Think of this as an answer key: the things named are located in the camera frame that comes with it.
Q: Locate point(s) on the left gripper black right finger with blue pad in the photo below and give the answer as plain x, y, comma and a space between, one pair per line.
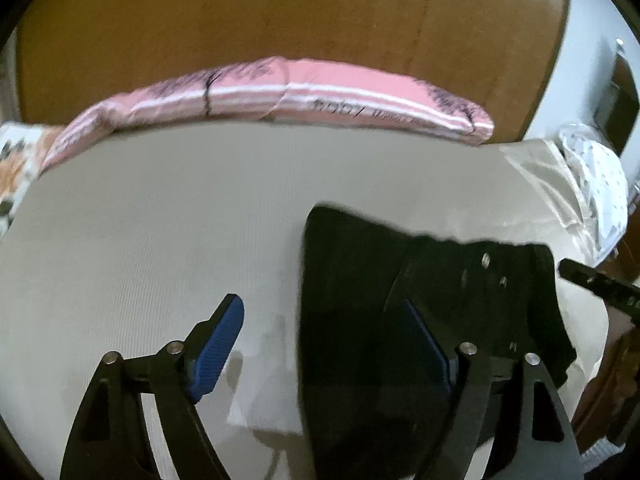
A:
533, 438

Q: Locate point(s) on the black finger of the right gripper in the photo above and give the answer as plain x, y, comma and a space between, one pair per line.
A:
615, 293

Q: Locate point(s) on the black pants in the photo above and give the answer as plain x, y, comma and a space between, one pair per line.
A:
372, 393

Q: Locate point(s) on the white dotted cloth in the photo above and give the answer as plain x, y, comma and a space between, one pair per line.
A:
600, 177

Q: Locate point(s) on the white floral pillow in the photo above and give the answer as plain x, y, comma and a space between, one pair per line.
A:
23, 149

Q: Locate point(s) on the pink striped long pillow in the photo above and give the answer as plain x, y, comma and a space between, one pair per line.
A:
317, 92

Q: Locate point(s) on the brown wooden headboard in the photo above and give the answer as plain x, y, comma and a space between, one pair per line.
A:
498, 53

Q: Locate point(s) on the white cabinet with handle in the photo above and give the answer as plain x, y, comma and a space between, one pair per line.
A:
593, 31

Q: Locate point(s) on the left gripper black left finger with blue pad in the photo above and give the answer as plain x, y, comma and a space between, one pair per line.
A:
109, 438

